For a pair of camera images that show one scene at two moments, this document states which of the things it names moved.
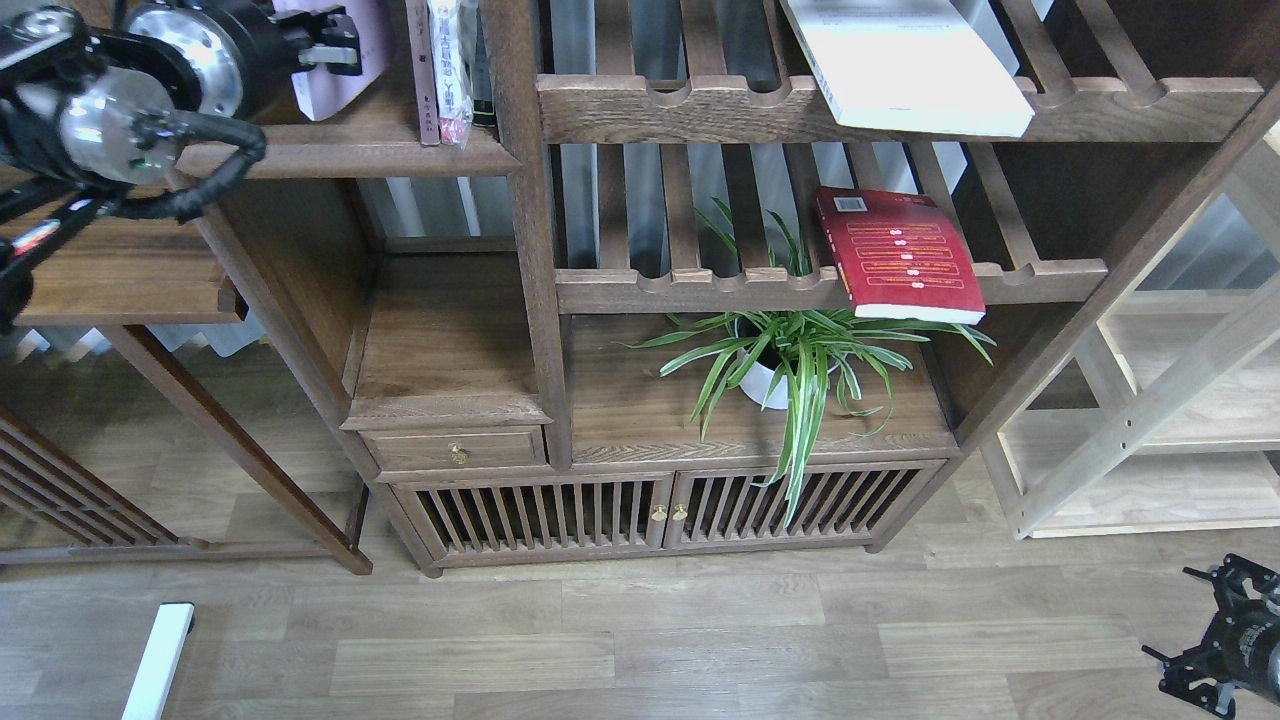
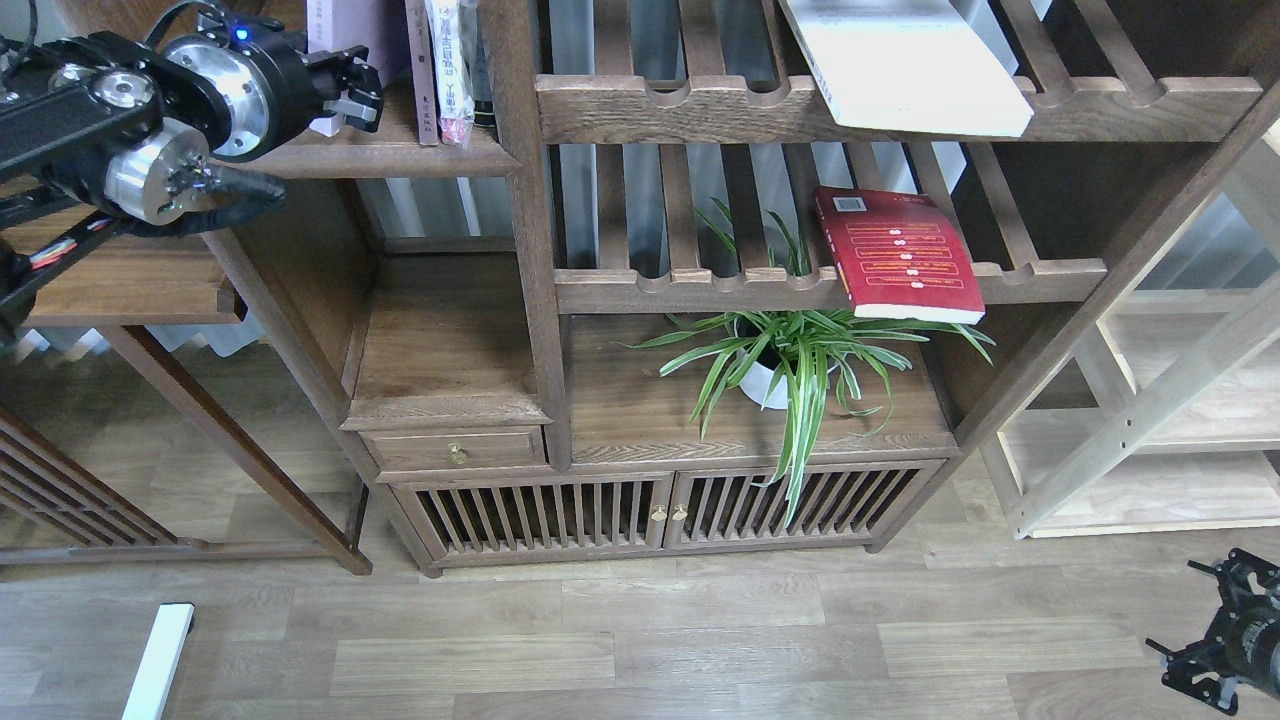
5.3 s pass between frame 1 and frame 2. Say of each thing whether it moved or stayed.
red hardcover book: stayed
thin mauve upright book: stayed
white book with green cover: stayed
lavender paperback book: moved
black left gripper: moved
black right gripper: stayed
